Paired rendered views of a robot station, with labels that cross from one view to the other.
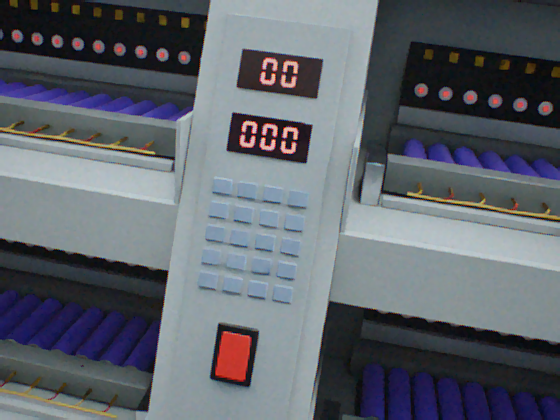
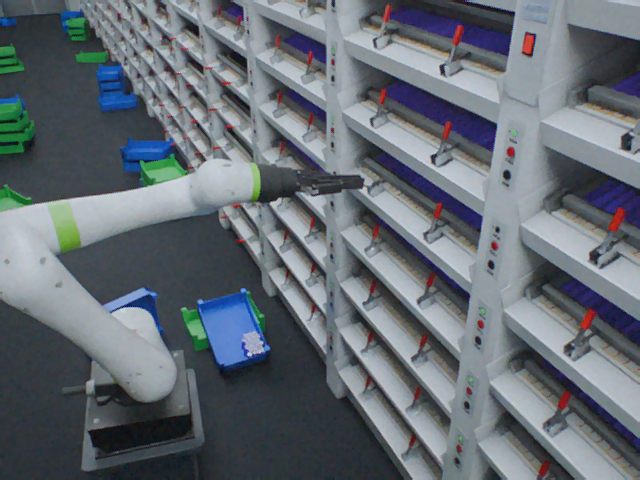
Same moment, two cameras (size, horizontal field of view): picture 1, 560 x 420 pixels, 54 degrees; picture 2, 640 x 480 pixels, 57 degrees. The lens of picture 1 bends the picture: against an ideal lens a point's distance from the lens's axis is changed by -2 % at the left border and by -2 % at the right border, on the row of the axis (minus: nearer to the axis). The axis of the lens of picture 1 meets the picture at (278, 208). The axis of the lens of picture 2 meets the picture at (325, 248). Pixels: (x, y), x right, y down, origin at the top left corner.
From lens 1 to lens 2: 0.78 m
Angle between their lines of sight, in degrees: 61
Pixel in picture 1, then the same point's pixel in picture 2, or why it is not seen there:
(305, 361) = (550, 47)
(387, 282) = (582, 14)
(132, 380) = not seen: hidden behind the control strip
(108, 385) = not seen: hidden behind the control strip
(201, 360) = (520, 46)
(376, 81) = not seen: outside the picture
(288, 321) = (545, 30)
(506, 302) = (620, 21)
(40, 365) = (494, 58)
